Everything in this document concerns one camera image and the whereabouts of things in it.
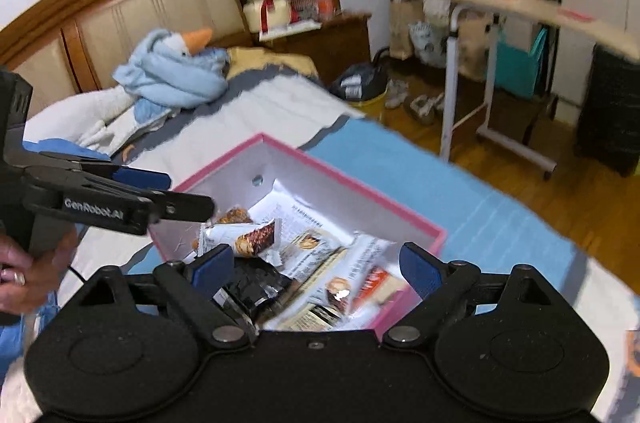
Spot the plush goose toy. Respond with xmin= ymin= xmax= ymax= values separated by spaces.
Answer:
xmin=75 ymin=28 xmax=231 ymax=156

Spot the crumpled white snack packet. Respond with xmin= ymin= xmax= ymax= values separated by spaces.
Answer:
xmin=200 ymin=218 xmax=283 ymax=264

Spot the brown paper bag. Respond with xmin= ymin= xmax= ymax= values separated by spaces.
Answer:
xmin=389 ymin=0 xmax=426 ymax=60

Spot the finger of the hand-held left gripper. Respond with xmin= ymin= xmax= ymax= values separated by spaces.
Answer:
xmin=40 ymin=152 xmax=172 ymax=192
xmin=145 ymin=189 xmax=217 ymax=225

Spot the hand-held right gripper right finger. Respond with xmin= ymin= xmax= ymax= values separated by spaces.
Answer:
xmin=382 ymin=242 xmax=553 ymax=346

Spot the white pastry snack packet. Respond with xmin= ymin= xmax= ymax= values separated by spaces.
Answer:
xmin=282 ymin=228 xmax=351 ymax=259

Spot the white-legged rolling table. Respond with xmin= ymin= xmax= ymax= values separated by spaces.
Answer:
xmin=440 ymin=0 xmax=640 ymax=181

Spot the pink cardboard box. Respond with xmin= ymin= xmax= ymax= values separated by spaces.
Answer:
xmin=149 ymin=133 xmax=448 ymax=339

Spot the yellow pillow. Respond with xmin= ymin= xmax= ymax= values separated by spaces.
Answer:
xmin=225 ymin=47 xmax=321 ymax=78

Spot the printed paper sheet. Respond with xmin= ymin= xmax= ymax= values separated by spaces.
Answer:
xmin=247 ymin=180 xmax=416 ymax=331

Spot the person's left hand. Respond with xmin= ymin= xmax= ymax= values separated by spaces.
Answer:
xmin=0 ymin=224 xmax=80 ymax=315

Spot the beige snack packet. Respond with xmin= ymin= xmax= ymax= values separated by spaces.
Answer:
xmin=262 ymin=303 xmax=341 ymax=331

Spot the wooden padded headboard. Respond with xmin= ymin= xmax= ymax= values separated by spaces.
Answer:
xmin=0 ymin=0 xmax=253 ymax=101

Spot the white paper booklet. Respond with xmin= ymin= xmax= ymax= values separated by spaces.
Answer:
xmin=259 ymin=20 xmax=323 ymax=42

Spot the black cable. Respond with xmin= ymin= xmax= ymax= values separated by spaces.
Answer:
xmin=65 ymin=264 xmax=98 ymax=286

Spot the cream bag with red ribbon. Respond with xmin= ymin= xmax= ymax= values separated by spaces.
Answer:
xmin=242 ymin=0 xmax=293 ymax=36

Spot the black suitcase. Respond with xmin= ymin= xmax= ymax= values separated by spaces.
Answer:
xmin=574 ymin=44 xmax=640 ymax=178

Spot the cream puff snack packet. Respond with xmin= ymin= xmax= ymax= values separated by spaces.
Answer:
xmin=305 ymin=273 xmax=361 ymax=319

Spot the brown biscuit snack packet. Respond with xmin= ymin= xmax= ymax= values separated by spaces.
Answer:
xmin=215 ymin=207 xmax=251 ymax=226

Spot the light blue blanket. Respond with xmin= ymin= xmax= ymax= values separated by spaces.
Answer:
xmin=300 ymin=120 xmax=583 ymax=304

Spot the red patterned box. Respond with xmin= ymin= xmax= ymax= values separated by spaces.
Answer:
xmin=287 ymin=0 xmax=326 ymax=24

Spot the black bag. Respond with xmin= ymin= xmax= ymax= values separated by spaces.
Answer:
xmin=330 ymin=63 xmax=390 ymax=104

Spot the red snack packet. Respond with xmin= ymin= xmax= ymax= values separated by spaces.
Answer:
xmin=350 ymin=265 xmax=408 ymax=314

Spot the beige paper bag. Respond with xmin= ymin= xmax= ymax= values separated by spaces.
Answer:
xmin=457 ymin=18 xmax=501 ymax=78

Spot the teal bag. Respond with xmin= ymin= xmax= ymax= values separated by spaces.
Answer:
xmin=495 ymin=28 xmax=551 ymax=100

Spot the wooden nightstand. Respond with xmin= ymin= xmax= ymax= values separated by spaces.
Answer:
xmin=262 ymin=14 xmax=373 ymax=86

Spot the black snack packet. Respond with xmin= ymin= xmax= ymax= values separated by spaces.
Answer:
xmin=220 ymin=253 xmax=293 ymax=319

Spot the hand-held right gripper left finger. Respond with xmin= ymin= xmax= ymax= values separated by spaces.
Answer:
xmin=75 ymin=244 xmax=253 ymax=348

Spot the white printed bag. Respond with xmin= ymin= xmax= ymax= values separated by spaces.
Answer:
xmin=410 ymin=22 xmax=448 ymax=68

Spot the blue cloth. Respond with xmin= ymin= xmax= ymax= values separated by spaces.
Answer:
xmin=22 ymin=138 xmax=113 ymax=164

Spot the white quilt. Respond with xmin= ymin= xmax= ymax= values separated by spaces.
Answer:
xmin=25 ymin=75 xmax=366 ymax=264

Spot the white slipper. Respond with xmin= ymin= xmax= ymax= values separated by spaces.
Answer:
xmin=410 ymin=93 xmax=446 ymax=126
xmin=385 ymin=80 xmax=408 ymax=108

